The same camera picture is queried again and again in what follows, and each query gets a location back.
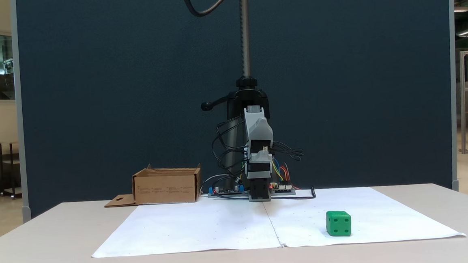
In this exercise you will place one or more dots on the green dice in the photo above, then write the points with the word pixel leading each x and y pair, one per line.
pixel 338 223

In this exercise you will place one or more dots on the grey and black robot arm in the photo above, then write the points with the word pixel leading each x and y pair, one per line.
pixel 258 126

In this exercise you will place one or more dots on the grey circuit board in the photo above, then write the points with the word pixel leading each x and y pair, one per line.
pixel 284 190

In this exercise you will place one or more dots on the blue circuit board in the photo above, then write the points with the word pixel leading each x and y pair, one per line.
pixel 226 192

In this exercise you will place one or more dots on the white paper sheet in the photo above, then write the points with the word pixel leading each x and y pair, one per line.
pixel 369 216
pixel 195 227

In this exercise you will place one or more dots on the brown cardboard box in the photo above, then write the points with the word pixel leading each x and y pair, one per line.
pixel 166 188

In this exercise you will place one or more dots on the black clamp stand with rod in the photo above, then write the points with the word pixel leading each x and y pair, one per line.
pixel 245 45

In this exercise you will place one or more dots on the dark blue partition panel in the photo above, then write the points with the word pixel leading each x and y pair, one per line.
pixel 114 94

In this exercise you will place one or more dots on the black trolley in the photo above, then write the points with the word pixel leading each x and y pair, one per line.
pixel 11 161

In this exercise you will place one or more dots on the framed window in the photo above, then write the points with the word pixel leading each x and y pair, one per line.
pixel 1 66

